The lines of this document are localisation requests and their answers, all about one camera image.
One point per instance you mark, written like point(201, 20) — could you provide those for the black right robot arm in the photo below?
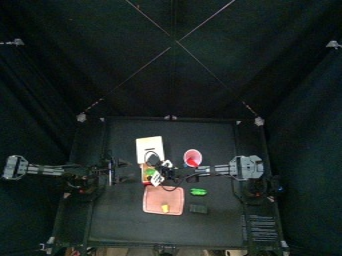
point(231, 168)

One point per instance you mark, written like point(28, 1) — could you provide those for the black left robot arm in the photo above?
point(44, 170)

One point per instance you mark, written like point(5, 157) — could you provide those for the yellow toy corn piece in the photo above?
point(164, 208)

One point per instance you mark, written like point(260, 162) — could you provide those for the green toy in box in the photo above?
point(149, 172)

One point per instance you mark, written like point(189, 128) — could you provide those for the small wooden box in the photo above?
point(145, 173)

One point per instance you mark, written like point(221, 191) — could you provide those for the pink cutting board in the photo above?
point(163, 199)

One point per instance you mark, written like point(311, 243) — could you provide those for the red plastic cup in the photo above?
point(192, 158)

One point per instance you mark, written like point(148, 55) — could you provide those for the white flat box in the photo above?
point(149, 146)

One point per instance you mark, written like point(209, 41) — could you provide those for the green toy vegetable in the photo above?
point(197, 192)

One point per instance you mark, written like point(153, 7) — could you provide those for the small black block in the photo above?
point(197, 208)

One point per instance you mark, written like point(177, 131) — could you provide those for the silver frame corner bracket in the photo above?
point(259, 121)
point(16, 42)
point(80, 117)
point(332, 44)
point(169, 117)

